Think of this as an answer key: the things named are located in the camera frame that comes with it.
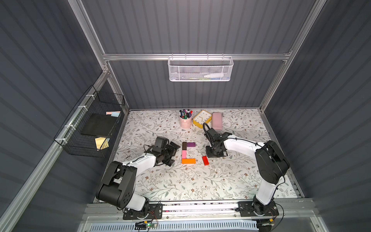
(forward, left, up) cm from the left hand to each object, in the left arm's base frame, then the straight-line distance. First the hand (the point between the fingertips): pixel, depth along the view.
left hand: (181, 152), depth 89 cm
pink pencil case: (+29, -27, -4) cm, 40 cm away
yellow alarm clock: (+32, -16, -3) cm, 36 cm away
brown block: (+8, -2, -6) cm, 10 cm away
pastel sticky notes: (+14, +38, +20) cm, 46 cm away
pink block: (+2, -2, -6) cm, 6 cm away
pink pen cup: (+23, -2, 0) cm, 23 cm away
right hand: (-1, -18, -3) cm, 18 cm away
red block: (-3, -16, -5) cm, 17 cm away
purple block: (+9, -6, -6) cm, 12 cm away
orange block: (-3, -5, -6) cm, 8 cm away
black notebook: (+6, +43, +21) cm, 48 cm away
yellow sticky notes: (-11, +32, +28) cm, 44 cm away
